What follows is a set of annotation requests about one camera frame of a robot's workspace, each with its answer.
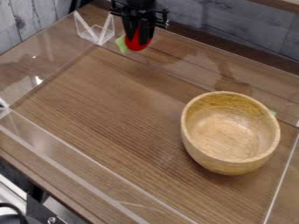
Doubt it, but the clear acrylic tray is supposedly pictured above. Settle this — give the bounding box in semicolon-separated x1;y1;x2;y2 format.
0;16;299;224

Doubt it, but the black metal clamp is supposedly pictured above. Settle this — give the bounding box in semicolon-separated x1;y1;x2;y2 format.
0;186;70;224

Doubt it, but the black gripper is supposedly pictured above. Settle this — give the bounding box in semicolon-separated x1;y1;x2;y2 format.
110;0;170;46

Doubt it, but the red felt fruit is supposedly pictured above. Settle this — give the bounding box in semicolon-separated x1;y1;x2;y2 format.
115;29;153;54

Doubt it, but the light wooden bowl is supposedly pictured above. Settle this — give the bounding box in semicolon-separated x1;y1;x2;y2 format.
182;91;282;176

